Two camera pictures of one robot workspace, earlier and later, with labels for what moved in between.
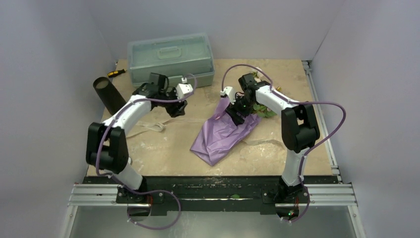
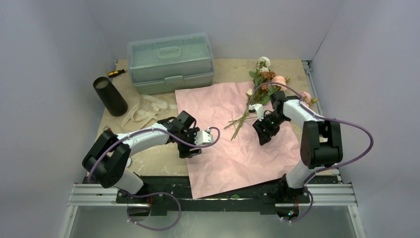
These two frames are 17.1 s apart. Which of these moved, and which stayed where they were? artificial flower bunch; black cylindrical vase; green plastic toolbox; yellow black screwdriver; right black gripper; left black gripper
Moved: artificial flower bunch; left black gripper; right black gripper
Stayed: green plastic toolbox; yellow black screwdriver; black cylindrical vase
